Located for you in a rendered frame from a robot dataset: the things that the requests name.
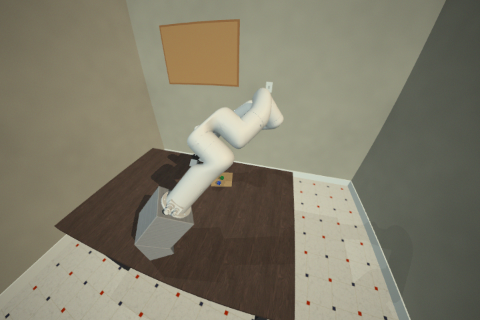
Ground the tan mat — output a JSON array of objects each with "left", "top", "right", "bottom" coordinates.
[{"left": 211, "top": 173, "right": 233, "bottom": 187}]

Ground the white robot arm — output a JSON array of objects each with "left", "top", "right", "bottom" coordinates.
[{"left": 161, "top": 88, "right": 283, "bottom": 218}]

